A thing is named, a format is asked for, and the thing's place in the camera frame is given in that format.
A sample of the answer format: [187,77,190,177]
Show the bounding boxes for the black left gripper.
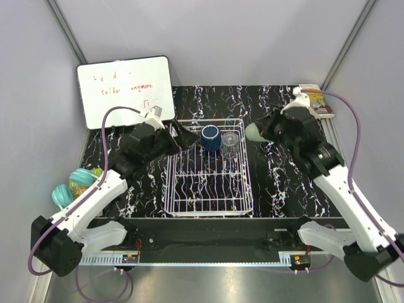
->
[143,119,200,164]

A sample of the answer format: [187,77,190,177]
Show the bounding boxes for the pale green cup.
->
[245,123,273,143]

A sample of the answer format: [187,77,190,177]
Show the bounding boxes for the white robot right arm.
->
[246,107,403,282]

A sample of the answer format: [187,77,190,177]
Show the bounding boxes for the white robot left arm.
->
[28,120,199,277]

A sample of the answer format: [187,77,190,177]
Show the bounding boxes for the dark blue ceramic mug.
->
[201,125,222,152]

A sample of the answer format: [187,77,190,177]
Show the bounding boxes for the clear glass right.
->
[220,132,239,159]

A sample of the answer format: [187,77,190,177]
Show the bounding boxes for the yellow paperback book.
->
[307,92,335,119]

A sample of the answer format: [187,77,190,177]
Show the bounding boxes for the white dry-erase board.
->
[76,56,175,130]

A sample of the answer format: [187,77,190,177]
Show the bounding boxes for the teal headphones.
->
[51,168,98,210]

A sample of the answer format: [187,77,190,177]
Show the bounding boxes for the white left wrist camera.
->
[139,106,165,130]

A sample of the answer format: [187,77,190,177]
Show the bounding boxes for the white wire dish rack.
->
[163,118,254,217]

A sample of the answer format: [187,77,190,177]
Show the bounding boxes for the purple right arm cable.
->
[302,90,404,288]

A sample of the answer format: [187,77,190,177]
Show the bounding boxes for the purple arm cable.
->
[27,107,149,301]
[302,90,404,288]

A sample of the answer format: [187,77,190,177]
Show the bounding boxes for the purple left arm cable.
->
[27,107,149,301]

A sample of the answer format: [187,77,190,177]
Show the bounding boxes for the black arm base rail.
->
[94,217,316,264]

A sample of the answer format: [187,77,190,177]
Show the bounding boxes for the white slotted cable duct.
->
[80,254,139,266]

